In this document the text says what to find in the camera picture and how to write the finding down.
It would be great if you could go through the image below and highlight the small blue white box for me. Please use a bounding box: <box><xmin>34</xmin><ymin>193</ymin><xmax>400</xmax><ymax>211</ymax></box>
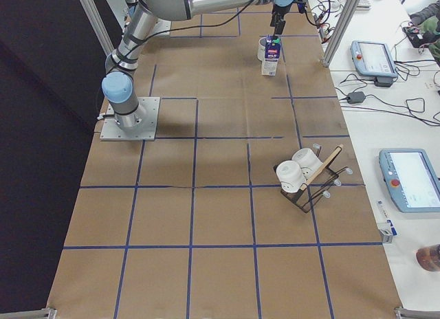
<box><xmin>376</xmin><ymin>200</ymin><xmax>397</xmax><ymax>243</ymax></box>

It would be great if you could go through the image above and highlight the black rack with white cups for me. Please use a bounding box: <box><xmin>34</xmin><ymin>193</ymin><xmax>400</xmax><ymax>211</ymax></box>
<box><xmin>273</xmin><ymin>144</ymin><xmax>353</xmax><ymax>213</ymax></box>

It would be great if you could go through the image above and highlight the near teach pendant tablet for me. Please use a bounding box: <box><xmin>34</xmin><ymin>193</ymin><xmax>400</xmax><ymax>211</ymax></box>
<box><xmin>379</xmin><ymin>148</ymin><xmax>439</xmax><ymax>213</ymax></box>

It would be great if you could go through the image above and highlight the brown paper table cover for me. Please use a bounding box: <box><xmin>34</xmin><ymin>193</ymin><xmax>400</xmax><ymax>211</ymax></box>
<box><xmin>47</xmin><ymin>6</ymin><xmax>400</xmax><ymax>318</ymax></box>

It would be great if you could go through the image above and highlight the person in camouflage clothing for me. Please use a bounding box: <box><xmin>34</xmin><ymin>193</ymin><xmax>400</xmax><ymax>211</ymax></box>
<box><xmin>410</xmin><ymin>1</ymin><xmax>439</xmax><ymax>64</ymax></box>

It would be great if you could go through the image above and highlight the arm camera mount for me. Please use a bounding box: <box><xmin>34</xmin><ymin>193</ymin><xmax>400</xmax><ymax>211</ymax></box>
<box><xmin>296</xmin><ymin>0</ymin><xmax>307</xmax><ymax>14</ymax></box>

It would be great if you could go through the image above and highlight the blue white milk carton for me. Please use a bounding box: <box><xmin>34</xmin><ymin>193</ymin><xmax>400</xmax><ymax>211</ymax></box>
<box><xmin>261</xmin><ymin>35</ymin><xmax>282</xmax><ymax>76</ymax></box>

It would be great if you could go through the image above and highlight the far teach pendant tablet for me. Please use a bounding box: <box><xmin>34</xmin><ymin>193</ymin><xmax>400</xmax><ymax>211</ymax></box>
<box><xmin>350</xmin><ymin>41</ymin><xmax>398</xmax><ymax>78</ymax></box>

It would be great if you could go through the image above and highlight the white cup on rack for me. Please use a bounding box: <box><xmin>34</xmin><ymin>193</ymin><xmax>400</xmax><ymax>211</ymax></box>
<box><xmin>291</xmin><ymin>148</ymin><xmax>322</xmax><ymax>179</ymax></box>
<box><xmin>276</xmin><ymin>160</ymin><xmax>306</xmax><ymax>193</ymax></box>

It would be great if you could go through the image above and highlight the teach pendant tablet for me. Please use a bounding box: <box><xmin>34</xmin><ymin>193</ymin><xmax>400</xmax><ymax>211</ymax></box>
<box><xmin>350</xmin><ymin>41</ymin><xmax>398</xmax><ymax>78</ymax></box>
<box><xmin>379</xmin><ymin>148</ymin><xmax>439</xmax><ymax>213</ymax></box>

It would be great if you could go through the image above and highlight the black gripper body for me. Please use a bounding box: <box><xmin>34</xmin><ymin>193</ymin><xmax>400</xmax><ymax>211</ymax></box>
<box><xmin>270</xmin><ymin>4</ymin><xmax>292</xmax><ymax>28</ymax></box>

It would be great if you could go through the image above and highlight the near white cup on rack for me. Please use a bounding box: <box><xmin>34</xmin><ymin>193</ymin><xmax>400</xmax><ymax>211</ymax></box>
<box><xmin>276</xmin><ymin>160</ymin><xmax>306</xmax><ymax>193</ymax></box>

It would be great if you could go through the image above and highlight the brown glass bottle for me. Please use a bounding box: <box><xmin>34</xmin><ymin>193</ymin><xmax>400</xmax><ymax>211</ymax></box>
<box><xmin>416</xmin><ymin>244</ymin><xmax>439</xmax><ymax>272</ymax></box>

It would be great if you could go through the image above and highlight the aluminium profile post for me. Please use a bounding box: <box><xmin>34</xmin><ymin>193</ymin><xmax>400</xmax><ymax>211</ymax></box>
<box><xmin>321</xmin><ymin>0</ymin><xmax>360</xmax><ymax>67</ymax></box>

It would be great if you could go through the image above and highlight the far white cup on rack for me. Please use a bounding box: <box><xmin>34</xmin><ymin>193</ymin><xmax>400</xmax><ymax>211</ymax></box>
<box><xmin>291</xmin><ymin>148</ymin><xmax>322</xmax><ymax>179</ymax></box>

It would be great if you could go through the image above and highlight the black power brick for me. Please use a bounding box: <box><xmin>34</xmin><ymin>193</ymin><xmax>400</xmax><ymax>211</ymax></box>
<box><xmin>346</xmin><ymin>91</ymin><xmax>366</xmax><ymax>105</ymax></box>

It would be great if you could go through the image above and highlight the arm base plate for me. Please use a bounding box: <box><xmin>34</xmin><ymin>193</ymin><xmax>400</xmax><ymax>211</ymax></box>
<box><xmin>100</xmin><ymin>97</ymin><xmax>160</xmax><ymax>141</ymax></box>

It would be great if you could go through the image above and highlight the white mug grey inside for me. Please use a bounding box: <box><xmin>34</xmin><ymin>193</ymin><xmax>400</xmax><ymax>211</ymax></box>
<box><xmin>257</xmin><ymin>37</ymin><xmax>267</xmax><ymax>62</ymax></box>

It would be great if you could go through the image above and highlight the black braided right cable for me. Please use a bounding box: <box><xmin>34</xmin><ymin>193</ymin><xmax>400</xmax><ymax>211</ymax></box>
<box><xmin>109</xmin><ymin>0</ymin><xmax>333</xmax><ymax>67</ymax></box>

